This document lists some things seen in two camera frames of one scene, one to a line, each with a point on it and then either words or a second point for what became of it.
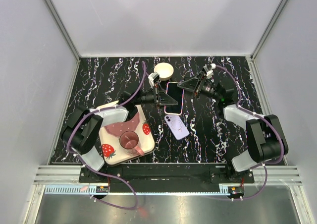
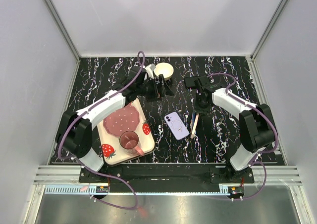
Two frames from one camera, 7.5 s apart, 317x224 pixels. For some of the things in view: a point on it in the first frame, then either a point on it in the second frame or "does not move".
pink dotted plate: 131,125 does not move
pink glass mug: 129,140 does not move
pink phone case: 177,92 to 193,123
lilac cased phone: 177,126 does not move
